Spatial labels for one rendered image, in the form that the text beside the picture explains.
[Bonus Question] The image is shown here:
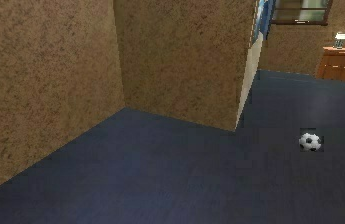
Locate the black and white football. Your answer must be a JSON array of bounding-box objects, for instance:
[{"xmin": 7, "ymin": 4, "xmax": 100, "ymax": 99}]
[{"xmin": 298, "ymin": 132, "xmax": 323, "ymax": 152}]

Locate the blue framed wall picture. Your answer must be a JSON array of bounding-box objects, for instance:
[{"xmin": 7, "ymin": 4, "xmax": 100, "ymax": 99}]
[{"xmin": 248, "ymin": 0, "xmax": 277, "ymax": 50}]

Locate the orange wooden chest of drawers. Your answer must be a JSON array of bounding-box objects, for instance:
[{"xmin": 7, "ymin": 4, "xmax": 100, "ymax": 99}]
[{"xmin": 315, "ymin": 46, "xmax": 345, "ymax": 84}]

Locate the dark framed window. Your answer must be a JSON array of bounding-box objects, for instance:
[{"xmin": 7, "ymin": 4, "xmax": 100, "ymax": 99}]
[{"xmin": 270, "ymin": 0, "xmax": 334, "ymax": 27}]

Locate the small white desk lamp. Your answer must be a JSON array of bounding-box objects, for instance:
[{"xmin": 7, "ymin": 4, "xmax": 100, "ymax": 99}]
[{"xmin": 332, "ymin": 31, "xmax": 345, "ymax": 50}]

